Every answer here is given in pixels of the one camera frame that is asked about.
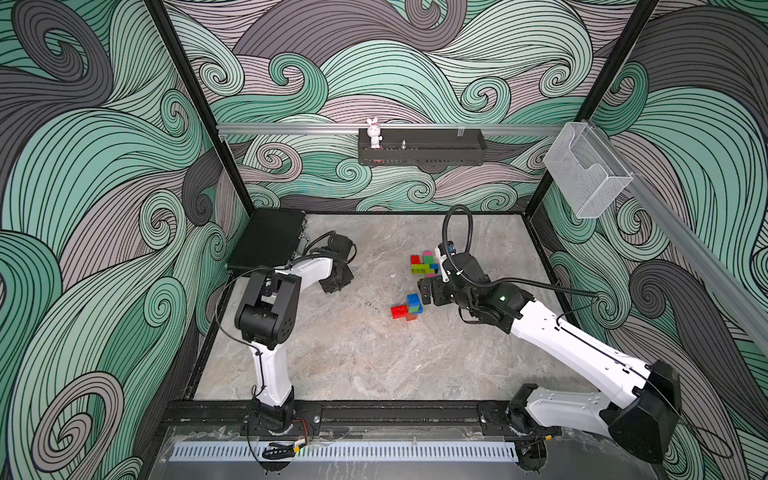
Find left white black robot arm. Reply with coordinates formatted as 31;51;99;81
233;230;357;432

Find black case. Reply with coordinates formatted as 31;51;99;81
227;208;306;274

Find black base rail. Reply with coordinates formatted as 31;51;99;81
160;400;565;438

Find horizontal aluminium rail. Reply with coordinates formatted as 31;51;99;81
217;122;564;137

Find white slotted cable duct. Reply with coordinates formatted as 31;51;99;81
168;441;518;463

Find clear acrylic wall holder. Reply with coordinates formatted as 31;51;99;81
544;121;632;219

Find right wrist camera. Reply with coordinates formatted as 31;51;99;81
434;241;456;283

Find lime long lego brick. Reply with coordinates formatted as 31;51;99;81
411;264;434;274

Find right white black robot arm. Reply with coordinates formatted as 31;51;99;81
418;205;706;471

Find black wall shelf tray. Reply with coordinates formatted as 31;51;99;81
358;127;488;169

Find white pink bunny figurine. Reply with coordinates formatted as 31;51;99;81
366;117;383;150

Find red long lego brick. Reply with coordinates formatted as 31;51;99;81
391;305;409;319

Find right wall aluminium rail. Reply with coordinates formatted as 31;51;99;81
588;123;767;350

